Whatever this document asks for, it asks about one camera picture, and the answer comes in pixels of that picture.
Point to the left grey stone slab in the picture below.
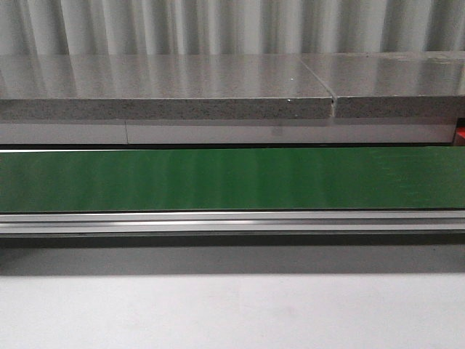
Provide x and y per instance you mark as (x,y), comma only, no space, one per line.
(160,87)

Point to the grey stone slab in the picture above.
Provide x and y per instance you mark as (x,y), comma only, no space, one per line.
(160,87)
(392,85)

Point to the green conveyor belt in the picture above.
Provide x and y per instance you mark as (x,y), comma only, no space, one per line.
(428,177)

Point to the right grey stone slab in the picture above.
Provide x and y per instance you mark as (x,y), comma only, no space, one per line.
(392,85)

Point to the red plastic tray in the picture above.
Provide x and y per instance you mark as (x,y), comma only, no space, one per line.
(460,136)

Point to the white pleated curtain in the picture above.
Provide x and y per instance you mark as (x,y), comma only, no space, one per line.
(229,27)

